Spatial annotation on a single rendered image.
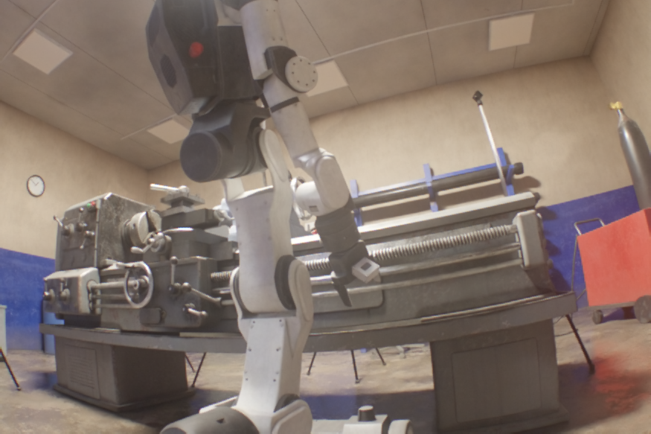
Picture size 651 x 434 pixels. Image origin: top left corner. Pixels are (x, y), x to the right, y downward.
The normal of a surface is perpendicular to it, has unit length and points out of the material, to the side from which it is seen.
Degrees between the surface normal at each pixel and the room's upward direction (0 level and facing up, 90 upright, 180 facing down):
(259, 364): 67
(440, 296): 90
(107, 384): 90
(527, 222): 90
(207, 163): 114
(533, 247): 90
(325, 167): 103
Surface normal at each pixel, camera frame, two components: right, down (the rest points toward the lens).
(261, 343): -0.36, -0.61
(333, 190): 0.59, -0.09
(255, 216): -0.34, -0.16
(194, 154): -0.28, 0.13
